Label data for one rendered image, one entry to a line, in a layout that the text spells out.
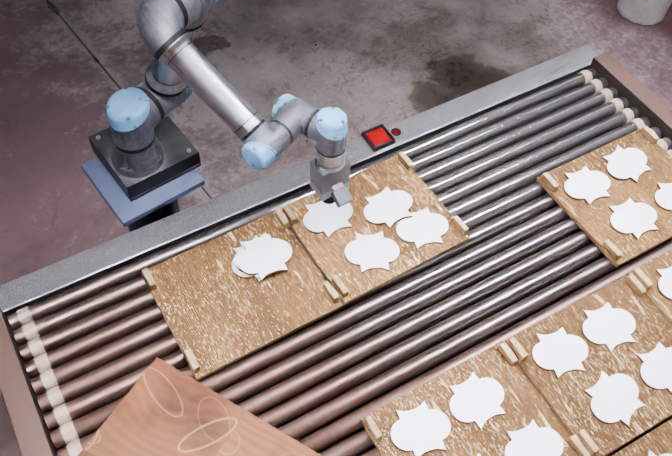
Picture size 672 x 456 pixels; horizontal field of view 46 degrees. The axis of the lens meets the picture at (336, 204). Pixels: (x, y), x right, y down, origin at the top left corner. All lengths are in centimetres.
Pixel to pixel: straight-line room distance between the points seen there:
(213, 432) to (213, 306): 39
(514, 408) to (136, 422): 87
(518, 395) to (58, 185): 230
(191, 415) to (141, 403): 12
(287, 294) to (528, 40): 257
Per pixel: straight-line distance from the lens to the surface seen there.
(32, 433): 198
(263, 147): 184
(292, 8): 430
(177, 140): 240
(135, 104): 220
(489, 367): 201
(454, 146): 242
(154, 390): 185
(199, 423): 180
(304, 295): 205
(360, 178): 228
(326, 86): 387
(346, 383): 196
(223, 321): 202
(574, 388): 204
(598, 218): 234
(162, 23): 186
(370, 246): 213
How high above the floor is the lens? 270
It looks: 53 degrees down
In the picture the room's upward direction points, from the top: 3 degrees clockwise
